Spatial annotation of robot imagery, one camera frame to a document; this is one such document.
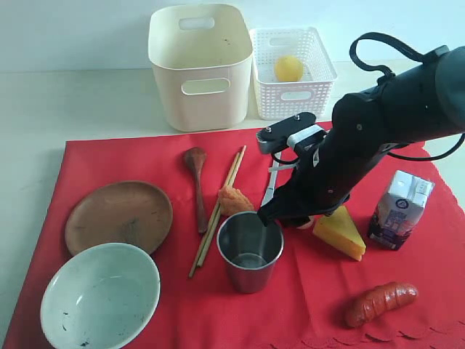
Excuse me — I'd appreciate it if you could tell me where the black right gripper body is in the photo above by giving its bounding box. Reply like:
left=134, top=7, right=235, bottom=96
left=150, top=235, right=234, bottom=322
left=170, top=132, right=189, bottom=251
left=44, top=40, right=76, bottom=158
left=275, top=120, right=385, bottom=214

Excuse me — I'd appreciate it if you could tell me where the brown egg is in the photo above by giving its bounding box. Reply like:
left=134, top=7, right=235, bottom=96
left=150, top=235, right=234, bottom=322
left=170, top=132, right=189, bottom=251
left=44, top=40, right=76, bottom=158
left=299, top=216, right=315, bottom=230

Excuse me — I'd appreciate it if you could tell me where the yellow cheese wedge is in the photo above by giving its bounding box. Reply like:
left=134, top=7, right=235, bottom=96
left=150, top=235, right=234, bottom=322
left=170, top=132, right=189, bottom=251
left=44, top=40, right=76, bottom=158
left=313, top=206, right=366, bottom=261

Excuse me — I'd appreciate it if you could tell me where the orange fried food piece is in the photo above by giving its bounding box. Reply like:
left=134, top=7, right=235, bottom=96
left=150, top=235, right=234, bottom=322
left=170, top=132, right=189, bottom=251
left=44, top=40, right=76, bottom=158
left=218, top=185, right=254, bottom=217

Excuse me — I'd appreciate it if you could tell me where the yellow lemon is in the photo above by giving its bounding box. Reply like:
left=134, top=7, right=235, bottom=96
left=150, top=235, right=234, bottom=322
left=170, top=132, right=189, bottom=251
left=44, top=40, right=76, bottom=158
left=274, top=55, right=304, bottom=82

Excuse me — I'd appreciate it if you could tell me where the red grilled sausage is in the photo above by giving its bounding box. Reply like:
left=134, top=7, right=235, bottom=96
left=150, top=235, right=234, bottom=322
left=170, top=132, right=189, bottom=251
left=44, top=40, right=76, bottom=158
left=344, top=281, right=419, bottom=328

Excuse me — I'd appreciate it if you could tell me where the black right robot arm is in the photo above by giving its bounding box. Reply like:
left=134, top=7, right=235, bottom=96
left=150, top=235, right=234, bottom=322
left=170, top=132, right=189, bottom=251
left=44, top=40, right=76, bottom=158
left=256, top=47, right=464, bottom=225

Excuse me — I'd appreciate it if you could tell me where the silver table knife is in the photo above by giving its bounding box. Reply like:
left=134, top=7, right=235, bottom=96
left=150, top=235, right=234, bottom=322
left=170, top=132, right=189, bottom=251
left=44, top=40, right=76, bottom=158
left=261, top=152, right=281, bottom=206

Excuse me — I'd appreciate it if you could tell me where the stainless steel cup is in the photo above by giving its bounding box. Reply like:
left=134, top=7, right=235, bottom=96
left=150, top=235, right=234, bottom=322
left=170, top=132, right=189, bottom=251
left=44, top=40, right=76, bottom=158
left=217, top=211, right=284, bottom=294

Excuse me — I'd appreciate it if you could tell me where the left wooden chopstick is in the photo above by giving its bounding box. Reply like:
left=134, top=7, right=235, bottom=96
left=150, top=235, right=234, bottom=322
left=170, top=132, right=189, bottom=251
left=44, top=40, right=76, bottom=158
left=187, top=151, right=242, bottom=279

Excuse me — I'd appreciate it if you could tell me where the wooden chopstick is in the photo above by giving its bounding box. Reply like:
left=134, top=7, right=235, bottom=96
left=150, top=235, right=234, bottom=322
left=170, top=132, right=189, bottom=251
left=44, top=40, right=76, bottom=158
left=194, top=145, right=248, bottom=269
left=187, top=151, right=242, bottom=279

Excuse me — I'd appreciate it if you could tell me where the right wooden chopstick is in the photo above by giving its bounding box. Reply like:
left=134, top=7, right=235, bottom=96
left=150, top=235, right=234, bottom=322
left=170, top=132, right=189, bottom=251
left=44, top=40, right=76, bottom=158
left=194, top=145, right=248, bottom=269

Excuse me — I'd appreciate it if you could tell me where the white perforated plastic basket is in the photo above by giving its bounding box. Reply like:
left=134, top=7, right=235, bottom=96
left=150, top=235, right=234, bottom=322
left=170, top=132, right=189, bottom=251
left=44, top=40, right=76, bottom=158
left=249, top=27, right=337, bottom=120

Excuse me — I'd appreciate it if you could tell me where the brown wooden spoon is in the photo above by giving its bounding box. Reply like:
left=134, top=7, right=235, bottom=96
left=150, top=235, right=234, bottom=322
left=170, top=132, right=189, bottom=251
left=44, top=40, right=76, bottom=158
left=183, top=147, right=208, bottom=234

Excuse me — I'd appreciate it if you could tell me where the red table cloth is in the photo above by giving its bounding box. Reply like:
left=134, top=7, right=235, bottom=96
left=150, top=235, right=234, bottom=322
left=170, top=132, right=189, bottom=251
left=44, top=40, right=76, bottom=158
left=4, top=129, right=464, bottom=348

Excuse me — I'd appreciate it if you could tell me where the brown wooden plate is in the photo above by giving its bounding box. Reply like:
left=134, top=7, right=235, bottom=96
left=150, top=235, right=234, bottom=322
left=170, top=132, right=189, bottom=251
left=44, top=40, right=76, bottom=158
left=64, top=181, right=173, bottom=256

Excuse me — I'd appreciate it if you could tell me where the large cream plastic bin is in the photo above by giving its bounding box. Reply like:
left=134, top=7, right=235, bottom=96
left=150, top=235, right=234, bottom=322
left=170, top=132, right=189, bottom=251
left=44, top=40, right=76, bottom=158
left=147, top=4, right=253, bottom=132

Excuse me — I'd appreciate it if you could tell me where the pale green bowl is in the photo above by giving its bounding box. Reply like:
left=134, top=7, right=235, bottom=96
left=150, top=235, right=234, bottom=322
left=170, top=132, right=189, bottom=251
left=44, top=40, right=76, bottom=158
left=40, top=243, right=161, bottom=348

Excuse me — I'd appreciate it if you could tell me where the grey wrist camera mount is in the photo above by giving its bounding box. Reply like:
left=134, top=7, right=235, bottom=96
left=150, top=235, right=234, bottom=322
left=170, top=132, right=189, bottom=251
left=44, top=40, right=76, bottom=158
left=256, top=112, right=326, bottom=154

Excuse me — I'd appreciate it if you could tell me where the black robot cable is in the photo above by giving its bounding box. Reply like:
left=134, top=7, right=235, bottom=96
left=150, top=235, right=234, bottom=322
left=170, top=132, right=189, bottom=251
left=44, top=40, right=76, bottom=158
left=349, top=31, right=465, bottom=161

